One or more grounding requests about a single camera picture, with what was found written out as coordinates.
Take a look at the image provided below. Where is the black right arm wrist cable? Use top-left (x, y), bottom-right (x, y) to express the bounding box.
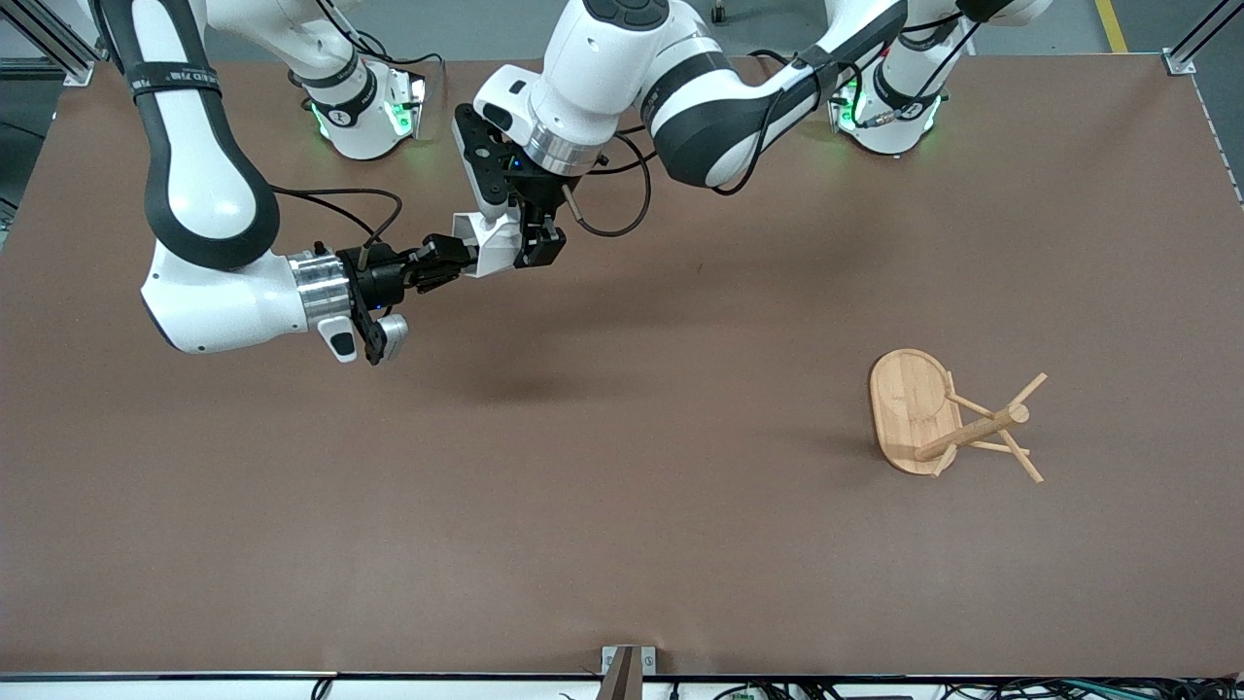
top-left (270, 185), bottom-right (404, 256)

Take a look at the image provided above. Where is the teal cable below table edge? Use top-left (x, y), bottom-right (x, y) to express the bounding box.
top-left (1059, 680), bottom-right (1244, 698)

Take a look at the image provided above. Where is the white faceted cup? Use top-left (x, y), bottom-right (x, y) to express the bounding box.
top-left (452, 209), bottom-right (531, 280)

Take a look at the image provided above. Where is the brown table cover sheet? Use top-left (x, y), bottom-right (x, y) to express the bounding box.
top-left (0, 53), bottom-right (1244, 678)

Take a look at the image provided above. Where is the aluminium frame profile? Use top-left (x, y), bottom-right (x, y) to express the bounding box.
top-left (1163, 0), bottom-right (1244, 76)
top-left (0, 0), bottom-right (108, 87)

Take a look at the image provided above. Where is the wooden cup rack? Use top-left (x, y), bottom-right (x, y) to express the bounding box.
top-left (868, 348), bottom-right (1049, 484)

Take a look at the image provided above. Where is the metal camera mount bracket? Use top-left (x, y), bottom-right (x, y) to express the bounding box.
top-left (601, 645), bottom-right (658, 700)

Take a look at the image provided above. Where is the black right arm base cable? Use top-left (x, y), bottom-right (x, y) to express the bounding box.
top-left (321, 0), bottom-right (444, 98)

